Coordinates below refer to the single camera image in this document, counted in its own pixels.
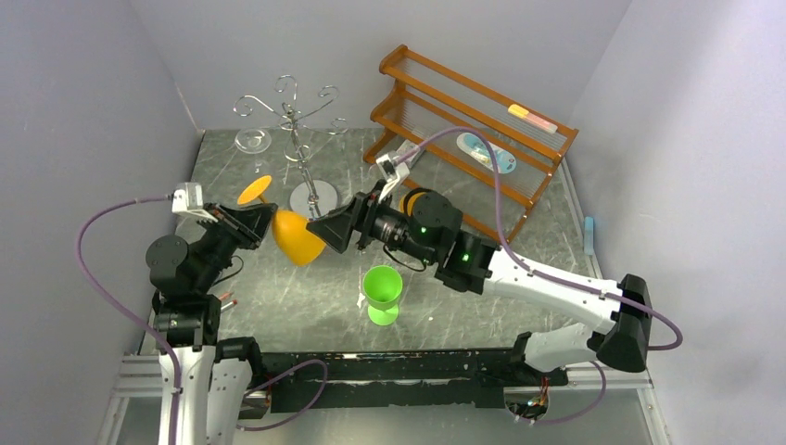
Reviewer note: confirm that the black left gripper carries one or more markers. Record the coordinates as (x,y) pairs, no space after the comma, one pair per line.
(249,222)

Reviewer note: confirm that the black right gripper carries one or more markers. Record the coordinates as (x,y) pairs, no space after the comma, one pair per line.
(366,218)

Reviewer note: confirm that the orange plastic goblet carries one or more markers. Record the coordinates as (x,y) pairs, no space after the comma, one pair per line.
(289,228)
(407,201)

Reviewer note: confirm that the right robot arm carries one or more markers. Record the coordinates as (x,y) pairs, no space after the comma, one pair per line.
(611,320)

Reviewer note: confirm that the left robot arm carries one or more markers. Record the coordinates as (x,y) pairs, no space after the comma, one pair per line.
(204,378)

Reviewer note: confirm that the chrome wine glass rack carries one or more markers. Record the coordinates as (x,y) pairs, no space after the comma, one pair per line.
(312,198)

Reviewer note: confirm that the orange wooden shelf rack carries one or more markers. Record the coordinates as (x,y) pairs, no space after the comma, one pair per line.
(428,97)

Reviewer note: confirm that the green plastic goblet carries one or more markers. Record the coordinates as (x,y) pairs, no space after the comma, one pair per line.
(382,286)

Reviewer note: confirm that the white pen red cap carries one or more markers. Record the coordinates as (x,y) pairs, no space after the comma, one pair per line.
(229,305)

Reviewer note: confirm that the small white blue box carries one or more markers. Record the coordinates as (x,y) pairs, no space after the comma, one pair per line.
(405,148)

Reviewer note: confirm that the blue white blister pack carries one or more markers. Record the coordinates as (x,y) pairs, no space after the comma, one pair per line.
(472,146)

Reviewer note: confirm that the yellow pink eraser bar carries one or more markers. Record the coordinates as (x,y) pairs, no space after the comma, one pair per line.
(532,118)

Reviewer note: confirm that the light blue sponge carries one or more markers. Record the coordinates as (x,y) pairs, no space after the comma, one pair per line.
(588,236)

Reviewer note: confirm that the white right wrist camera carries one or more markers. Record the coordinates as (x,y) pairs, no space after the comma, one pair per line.
(394,170)

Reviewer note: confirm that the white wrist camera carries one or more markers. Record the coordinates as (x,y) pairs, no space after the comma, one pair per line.
(187,201)
(394,170)

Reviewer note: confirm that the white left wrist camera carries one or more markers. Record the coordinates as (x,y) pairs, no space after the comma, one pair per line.
(187,201)

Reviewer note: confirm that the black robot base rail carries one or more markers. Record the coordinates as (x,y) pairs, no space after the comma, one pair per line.
(285,382)

